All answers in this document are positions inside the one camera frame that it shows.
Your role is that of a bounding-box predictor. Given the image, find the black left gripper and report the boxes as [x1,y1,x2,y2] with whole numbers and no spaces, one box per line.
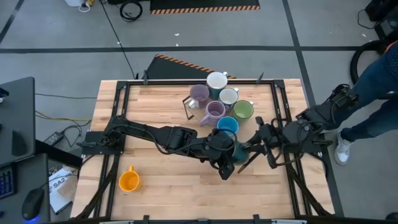
[201,129,239,166]

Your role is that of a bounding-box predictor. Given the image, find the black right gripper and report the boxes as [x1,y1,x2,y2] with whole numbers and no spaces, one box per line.
[247,116,285,156]

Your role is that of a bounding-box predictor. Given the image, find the light blue faceted mug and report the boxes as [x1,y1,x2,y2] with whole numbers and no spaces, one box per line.
[216,116,240,138]

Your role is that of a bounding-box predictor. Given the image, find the pink lavender ribbed mug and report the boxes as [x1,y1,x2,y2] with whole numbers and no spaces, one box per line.
[199,100,227,128]

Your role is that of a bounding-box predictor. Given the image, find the green glazed mug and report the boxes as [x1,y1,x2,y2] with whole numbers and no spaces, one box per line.
[232,99,256,123]

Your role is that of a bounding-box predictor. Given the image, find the blue white floral mug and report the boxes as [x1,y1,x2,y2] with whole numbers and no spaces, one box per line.
[218,86,240,110]

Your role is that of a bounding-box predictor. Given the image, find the purple mug pale handle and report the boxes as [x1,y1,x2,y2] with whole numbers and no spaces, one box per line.
[188,83,211,110]

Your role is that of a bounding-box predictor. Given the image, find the teal mug white inside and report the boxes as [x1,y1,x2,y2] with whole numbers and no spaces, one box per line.
[206,71,230,101]

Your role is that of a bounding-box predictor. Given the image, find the yellow mug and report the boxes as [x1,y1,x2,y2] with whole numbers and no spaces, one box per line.
[118,164,143,193]

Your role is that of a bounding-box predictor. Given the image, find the white sneaker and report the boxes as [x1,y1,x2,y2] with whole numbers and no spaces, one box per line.
[334,130,353,166]

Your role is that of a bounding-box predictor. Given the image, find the black hazard striped floor mat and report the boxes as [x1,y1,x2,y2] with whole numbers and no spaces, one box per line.
[149,0,261,15]
[145,54,238,80]

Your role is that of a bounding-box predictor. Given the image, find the person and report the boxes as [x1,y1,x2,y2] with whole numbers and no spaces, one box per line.
[323,40,398,166]

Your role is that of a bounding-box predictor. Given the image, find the black cart shelf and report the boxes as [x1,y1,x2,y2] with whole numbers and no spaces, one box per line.
[34,139,83,170]

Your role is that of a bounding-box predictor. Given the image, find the black power adapter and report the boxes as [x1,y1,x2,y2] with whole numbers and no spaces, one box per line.
[43,131,65,147]

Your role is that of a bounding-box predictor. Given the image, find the black equipment case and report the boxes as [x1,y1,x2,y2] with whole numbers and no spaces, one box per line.
[356,0,398,40]

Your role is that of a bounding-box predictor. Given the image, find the grey desk surface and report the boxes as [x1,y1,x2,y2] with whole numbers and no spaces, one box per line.
[0,152,52,224]

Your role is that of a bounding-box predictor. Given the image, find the black computer mouse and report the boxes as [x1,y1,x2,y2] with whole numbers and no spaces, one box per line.
[21,187,45,222]

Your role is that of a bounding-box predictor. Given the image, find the small black desk object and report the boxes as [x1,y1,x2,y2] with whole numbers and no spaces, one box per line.
[11,129,29,157]

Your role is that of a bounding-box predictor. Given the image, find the white floor object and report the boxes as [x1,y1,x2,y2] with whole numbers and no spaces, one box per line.
[64,0,91,13]

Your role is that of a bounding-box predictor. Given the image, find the black keyboard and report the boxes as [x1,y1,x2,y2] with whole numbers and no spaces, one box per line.
[0,164,17,200]

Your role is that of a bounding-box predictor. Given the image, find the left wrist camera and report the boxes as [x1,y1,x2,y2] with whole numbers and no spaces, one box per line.
[217,161,236,182]

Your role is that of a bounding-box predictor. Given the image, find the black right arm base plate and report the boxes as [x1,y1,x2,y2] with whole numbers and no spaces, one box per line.
[278,136,334,155]

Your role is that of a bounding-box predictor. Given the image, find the black vacuum hose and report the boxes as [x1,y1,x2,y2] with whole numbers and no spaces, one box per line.
[349,39,392,85]

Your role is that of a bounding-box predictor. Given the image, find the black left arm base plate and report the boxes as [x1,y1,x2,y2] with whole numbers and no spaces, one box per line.
[76,130,126,156]

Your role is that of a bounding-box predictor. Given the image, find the long black floor cable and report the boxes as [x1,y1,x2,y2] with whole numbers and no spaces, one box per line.
[99,0,139,79]

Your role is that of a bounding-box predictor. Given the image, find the coiled black cable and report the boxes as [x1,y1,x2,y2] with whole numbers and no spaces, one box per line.
[119,0,144,23]

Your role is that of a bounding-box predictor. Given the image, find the yellow floor cable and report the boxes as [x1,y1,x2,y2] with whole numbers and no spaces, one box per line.
[34,110,93,123]

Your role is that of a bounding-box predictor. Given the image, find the thin black floor cable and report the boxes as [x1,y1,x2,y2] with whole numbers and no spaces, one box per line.
[34,92,98,100]

